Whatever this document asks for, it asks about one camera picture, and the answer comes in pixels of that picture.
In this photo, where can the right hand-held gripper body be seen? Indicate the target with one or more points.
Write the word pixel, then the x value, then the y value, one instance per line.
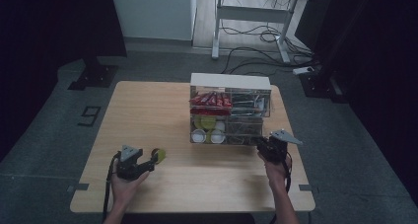
pixel 276 151

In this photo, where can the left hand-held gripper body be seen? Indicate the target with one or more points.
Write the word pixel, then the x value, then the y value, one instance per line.
pixel 129 169

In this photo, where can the green coffee capsule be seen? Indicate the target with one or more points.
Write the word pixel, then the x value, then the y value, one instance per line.
pixel 207 122
pixel 197 122
pixel 161 155

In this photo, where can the clear organizer with white lid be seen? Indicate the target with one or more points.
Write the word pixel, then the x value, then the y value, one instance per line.
pixel 230 81

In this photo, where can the person's left hand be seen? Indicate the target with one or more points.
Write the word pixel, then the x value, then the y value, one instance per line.
pixel 122 189

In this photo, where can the person's right hand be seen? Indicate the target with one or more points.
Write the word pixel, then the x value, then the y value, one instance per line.
pixel 277 174

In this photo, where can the bundle of dark sticks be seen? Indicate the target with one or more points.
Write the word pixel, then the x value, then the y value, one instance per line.
pixel 244 130

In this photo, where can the white coffee capsule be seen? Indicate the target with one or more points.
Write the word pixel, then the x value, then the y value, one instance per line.
pixel 219 125
pixel 217 136
pixel 198 135

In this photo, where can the grey tape strip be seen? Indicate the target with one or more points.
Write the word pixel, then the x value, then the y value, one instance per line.
pixel 80 186

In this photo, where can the row of red packets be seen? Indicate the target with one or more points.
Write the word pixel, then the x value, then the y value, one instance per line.
pixel 210 99

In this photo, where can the black stand base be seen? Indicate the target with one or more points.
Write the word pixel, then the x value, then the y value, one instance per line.
pixel 317 84
pixel 95 76

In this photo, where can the white power strip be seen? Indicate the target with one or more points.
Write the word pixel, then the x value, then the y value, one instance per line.
pixel 303 70

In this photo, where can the black curtain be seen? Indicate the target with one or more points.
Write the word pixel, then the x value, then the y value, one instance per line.
pixel 378 69
pixel 49 36

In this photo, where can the white cabinet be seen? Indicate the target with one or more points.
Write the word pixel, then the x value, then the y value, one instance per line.
pixel 151 13

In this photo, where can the white metal frame desk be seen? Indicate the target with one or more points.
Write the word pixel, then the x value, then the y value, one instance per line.
pixel 253 14

